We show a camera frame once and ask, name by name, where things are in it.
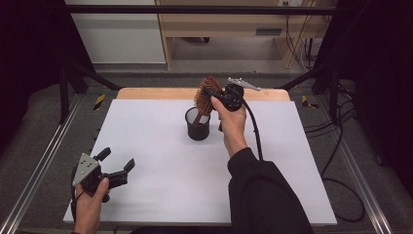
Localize black looped floor cable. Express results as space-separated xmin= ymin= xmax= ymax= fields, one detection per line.
xmin=320 ymin=176 xmax=366 ymax=224

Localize wooden table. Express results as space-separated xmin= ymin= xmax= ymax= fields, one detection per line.
xmin=116 ymin=87 xmax=291 ymax=101

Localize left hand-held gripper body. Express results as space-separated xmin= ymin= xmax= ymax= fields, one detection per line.
xmin=71 ymin=152 xmax=130 ymax=195

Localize person's right hand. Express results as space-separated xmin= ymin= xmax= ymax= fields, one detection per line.
xmin=210 ymin=96 xmax=249 ymax=160

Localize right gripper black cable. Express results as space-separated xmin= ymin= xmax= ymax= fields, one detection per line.
xmin=234 ymin=88 xmax=265 ymax=162

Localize yellow black tape strip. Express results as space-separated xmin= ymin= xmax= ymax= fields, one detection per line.
xmin=301 ymin=95 xmax=319 ymax=110
xmin=93 ymin=94 xmax=107 ymax=111

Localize aluminium rail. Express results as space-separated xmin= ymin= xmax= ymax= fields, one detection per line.
xmin=316 ymin=96 xmax=394 ymax=234
xmin=0 ymin=94 xmax=82 ymax=234

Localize thin black floor cable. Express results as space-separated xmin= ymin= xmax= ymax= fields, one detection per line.
xmin=322 ymin=97 xmax=345 ymax=172

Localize light wooden desk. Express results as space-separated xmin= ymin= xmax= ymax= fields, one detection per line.
xmin=155 ymin=0 xmax=339 ymax=70

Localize person's left hand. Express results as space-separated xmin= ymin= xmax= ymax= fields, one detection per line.
xmin=73 ymin=176 xmax=111 ymax=234

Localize wooden paddle hairbrush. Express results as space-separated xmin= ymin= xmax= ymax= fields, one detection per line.
xmin=192 ymin=75 xmax=223 ymax=126

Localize hanging desk cables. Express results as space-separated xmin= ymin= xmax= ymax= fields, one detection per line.
xmin=283 ymin=1 xmax=315 ymax=72

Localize white cabinet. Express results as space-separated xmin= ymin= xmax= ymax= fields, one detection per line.
xmin=64 ymin=0 xmax=167 ymax=65

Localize black mesh cup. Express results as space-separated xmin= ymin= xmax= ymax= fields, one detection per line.
xmin=184 ymin=106 xmax=211 ymax=141

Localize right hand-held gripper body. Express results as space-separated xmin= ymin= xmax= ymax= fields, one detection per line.
xmin=220 ymin=76 xmax=261 ymax=113

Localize black curtain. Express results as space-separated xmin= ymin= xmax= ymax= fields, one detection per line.
xmin=316 ymin=0 xmax=413 ymax=189
xmin=0 ymin=0 xmax=95 ymax=154

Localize black metal stand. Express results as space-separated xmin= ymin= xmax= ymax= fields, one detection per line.
xmin=57 ymin=61 xmax=123 ymax=125
xmin=276 ymin=62 xmax=340 ymax=121

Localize black metal crossbar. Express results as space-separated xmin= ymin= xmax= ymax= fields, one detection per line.
xmin=62 ymin=4 xmax=339 ymax=16

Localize white board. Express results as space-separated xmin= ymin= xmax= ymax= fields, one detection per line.
xmin=62 ymin=98 xmax=338 ymax=226

